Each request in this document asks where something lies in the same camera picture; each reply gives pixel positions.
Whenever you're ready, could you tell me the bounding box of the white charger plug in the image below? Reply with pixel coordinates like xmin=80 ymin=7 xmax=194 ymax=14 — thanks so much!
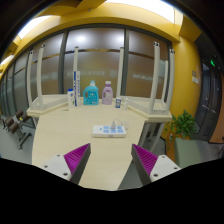
xmin=111 ymin=122 xmax=116 ymax=129

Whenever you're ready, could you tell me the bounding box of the small white tube bottle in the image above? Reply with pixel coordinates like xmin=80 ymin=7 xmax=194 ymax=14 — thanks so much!
xmin=124 ymin=98 xmax=128 ymax=110

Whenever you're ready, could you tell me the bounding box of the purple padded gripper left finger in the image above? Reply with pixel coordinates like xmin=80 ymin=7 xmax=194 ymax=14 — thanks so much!
xmin=42 ymin=144 xmax=91 ymax=184

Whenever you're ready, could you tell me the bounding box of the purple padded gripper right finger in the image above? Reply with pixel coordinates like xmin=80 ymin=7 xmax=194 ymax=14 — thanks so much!
xmin=131 ymin=144 xmax=180 ymax=185

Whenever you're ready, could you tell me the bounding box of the tall blue white box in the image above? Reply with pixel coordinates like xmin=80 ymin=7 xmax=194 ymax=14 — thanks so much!
xmin=73 ymin=71 xmax=80 ymax=106

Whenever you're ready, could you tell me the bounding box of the blue detergent bottle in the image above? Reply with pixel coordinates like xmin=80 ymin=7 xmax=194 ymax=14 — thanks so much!
xmin=83 ymin=80 xmax=99 ymax=105

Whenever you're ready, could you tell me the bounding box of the purple detergent bottle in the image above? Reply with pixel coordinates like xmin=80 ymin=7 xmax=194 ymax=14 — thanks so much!
xmin=102 ymin=81 xmax=113 ymax=105

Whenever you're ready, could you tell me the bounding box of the dark door with exit sign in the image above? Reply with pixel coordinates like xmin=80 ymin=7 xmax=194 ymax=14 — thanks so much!
xmin=194 ymin=59 xmax=223 ymax=143

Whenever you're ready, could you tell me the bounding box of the small blue white can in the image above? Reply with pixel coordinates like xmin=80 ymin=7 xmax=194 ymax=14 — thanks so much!
xmin=115 ymin=97 xmax=121 ymax=108

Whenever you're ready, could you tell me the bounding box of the upturned white table left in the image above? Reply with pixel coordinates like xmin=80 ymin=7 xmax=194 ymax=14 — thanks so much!
xmin=27 ymin=44 xmax=79 ymax=118

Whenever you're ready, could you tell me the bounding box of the upturned white table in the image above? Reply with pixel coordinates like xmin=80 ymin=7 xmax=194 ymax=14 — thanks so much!
xmin=27 ymin=44 xmax=79 ymax=118
xmin=116 ymin=41 xmax=175 ymax=123

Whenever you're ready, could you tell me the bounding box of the white power strip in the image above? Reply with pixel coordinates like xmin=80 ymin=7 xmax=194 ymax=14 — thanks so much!
xmin=92 ymin=125 xmax=126 ymax=138

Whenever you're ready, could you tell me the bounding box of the brown chairs row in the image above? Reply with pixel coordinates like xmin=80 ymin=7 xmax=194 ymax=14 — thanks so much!
xmin=2 ymin=110 xmax=31 ymax=150

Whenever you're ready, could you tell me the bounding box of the white bottle blue label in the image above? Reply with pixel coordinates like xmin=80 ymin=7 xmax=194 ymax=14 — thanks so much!
xmin=67 ymin=89 xmax=75 ymax=108

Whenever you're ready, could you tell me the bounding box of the upturned white table right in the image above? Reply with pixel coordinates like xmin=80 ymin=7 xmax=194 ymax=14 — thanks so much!
xmin=116 ymin=41 xmax=175 ymax=123

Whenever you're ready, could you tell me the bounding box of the green potted plant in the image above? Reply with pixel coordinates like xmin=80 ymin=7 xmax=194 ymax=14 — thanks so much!
xmin=165 ymin=110 xmax=196 ymax=139

